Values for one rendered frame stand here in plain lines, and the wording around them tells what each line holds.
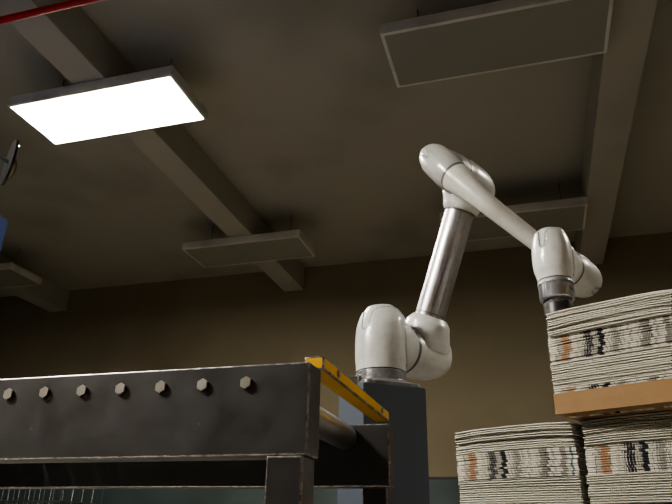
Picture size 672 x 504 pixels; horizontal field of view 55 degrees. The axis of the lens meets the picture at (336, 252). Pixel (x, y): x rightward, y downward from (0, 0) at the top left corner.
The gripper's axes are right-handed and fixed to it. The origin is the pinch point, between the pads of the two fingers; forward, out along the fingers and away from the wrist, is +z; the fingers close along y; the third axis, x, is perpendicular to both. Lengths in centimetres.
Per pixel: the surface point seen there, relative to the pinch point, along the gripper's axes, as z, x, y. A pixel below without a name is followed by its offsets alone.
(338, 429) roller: 19, 22, -65
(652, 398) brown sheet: 11.2, -23.8, -23.9
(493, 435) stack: 14.9, 12.3, -18.6
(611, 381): 6.8, -16.3, -22.6
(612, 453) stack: 20.2, -13.1, -17.7
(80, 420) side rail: 23, 34, -109
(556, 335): -4.8, -6.1, -22.2
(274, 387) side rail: 19, 7, -98
